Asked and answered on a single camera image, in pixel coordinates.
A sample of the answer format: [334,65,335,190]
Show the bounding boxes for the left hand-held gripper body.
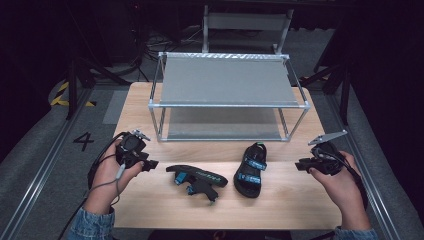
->
[114,129,151,170]

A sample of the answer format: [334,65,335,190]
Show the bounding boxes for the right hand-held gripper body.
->
[307,129,348,177]

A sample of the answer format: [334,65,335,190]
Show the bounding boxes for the person's right hand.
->
[308,150,372,232]

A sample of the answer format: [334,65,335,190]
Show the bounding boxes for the person's left hand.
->
[87,139,145,215]

